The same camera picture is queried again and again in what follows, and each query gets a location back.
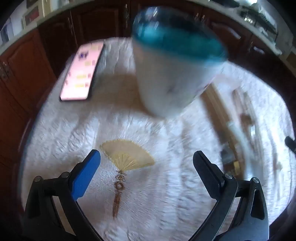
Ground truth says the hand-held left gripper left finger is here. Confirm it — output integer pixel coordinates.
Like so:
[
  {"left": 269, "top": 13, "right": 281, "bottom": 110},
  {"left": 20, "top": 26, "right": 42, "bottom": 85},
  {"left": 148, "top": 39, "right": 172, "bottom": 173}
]
[{"left": 23, "top": 149, "right": 103, "bottom": 241}]

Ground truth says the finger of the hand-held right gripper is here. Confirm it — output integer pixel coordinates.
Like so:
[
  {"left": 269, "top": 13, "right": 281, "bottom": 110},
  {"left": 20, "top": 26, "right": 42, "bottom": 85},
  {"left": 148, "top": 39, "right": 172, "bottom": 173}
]
[{"left": 285, "top": 136, "right": 296, "bottom": 153}]

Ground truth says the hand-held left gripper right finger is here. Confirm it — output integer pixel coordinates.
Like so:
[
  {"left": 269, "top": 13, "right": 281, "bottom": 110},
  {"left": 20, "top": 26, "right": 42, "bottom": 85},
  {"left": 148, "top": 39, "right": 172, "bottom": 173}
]
[{"left": 190, "top": 151, "right": 270, "bottom": 241}]

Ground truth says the wooden base cabinet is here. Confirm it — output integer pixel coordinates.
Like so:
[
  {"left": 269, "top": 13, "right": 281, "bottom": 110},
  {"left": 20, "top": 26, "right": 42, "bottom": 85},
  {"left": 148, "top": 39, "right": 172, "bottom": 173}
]
[{"left": 0, "top": 2, "right": 296, "bottom": 167}]

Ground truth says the white quilted tablecloth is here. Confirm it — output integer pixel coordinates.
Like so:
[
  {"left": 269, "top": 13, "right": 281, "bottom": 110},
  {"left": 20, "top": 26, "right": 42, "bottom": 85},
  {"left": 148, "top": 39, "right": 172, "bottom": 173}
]
[{"left": 20, "top": 37, "right": 293, "bottom": 241}]

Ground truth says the white utensil cup teal rim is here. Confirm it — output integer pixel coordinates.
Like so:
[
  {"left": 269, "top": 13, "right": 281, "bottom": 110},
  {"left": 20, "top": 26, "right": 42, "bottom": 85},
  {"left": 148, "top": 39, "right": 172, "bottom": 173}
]
[{"left": 131, "top": 6, "right": 229, "bottom": 117}]

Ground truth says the black wire dish rack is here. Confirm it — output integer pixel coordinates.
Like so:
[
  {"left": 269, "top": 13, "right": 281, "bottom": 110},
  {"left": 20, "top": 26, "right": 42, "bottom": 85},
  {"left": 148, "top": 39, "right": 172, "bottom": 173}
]
[{"left": 240, "top": 3, "right": 279, "bottom": 37}]

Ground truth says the black smartphone pink screen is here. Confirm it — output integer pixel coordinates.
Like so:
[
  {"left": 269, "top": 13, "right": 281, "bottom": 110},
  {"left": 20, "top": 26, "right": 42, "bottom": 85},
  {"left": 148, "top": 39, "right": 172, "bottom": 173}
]
[{"left": 60, "top": 41, "right": 105, "bottom": 102}]

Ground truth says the stone kitchen countertop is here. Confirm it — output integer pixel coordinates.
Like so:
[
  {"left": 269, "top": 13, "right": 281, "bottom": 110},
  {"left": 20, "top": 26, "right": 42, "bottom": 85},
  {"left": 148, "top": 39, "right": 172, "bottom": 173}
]
[{"left": 0, "top": 0, "right": 296, "bottom": 56}]

